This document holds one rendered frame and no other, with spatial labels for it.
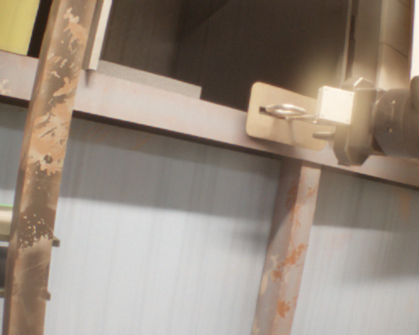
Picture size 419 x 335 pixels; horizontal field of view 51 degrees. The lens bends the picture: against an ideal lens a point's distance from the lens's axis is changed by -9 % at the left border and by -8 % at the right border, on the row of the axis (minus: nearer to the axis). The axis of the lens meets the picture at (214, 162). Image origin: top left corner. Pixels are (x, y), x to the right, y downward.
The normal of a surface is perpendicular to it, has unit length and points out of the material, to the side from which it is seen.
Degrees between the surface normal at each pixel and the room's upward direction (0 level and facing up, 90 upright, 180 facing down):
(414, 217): 90
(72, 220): 90
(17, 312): 90
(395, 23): 90
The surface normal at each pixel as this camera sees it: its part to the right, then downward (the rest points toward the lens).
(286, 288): 0.58, 0.07
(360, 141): -0.82, -0.15
